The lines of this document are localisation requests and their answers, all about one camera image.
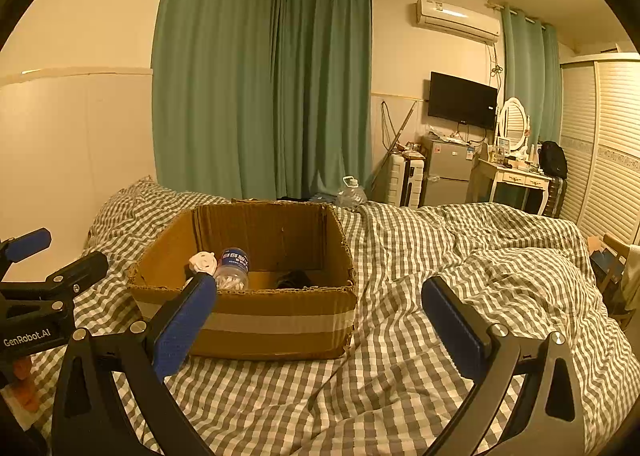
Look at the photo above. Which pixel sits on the dark slipper white sole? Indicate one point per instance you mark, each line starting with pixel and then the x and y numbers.
pixel 297 280

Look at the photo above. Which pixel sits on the white oval vanity mirror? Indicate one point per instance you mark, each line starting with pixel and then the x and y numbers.
pixel 513 126

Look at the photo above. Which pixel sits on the wooden chair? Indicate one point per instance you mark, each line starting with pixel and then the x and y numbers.
pixel 608 258

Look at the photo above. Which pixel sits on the black wall television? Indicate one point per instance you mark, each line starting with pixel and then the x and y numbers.
pixel 462 101

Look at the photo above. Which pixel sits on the brown cardboard box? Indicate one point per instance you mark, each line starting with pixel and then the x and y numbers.
pixel 262 323

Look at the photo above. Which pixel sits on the broom with long handle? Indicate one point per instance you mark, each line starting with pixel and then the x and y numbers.
pixel 393 125

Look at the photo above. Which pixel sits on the white sock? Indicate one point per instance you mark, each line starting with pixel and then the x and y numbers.
pixel 202 262

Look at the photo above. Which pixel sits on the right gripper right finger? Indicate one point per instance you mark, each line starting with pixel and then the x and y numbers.
pixel 547 417

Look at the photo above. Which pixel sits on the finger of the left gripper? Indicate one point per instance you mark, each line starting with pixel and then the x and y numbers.
pixel 15 250
pixel 75 273

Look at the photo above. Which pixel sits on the black backpack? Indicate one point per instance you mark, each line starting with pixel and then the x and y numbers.
pixel 552 160

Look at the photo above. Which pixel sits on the white cloth on chair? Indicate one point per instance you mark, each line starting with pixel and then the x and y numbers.
pixel 630 284

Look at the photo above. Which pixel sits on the person's left hand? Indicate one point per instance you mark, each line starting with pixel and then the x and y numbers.
pixel 17 379

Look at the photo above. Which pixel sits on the grey checkered bed cover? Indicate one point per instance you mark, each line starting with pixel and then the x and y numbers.
pixel 395 388

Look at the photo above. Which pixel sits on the clear large water jug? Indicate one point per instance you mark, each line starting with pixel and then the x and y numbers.
pixel 352 195

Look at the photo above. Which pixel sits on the white suitcase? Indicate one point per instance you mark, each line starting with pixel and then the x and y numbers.
pixel 404 183

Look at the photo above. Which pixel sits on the white air conditioner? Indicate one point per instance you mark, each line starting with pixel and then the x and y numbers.
pixel 461 22

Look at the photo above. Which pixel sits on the grey mini fridge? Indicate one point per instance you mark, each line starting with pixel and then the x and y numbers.
pixel 447 171

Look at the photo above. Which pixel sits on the green window curtain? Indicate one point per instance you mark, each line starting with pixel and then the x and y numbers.
pixel 533 72

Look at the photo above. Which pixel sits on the cotton swab jar blue label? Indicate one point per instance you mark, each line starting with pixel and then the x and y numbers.
pixel 232 270

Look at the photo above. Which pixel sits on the white dressing table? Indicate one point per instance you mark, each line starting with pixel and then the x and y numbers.
pixel 486 174

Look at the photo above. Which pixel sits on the white louvered wardrobe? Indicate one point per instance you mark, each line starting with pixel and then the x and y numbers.
pixel 600 138

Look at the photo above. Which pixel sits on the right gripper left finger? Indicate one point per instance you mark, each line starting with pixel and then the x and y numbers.
pixel 88 415

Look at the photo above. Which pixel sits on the large green curtain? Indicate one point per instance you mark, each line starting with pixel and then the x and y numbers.
pixel 262 98

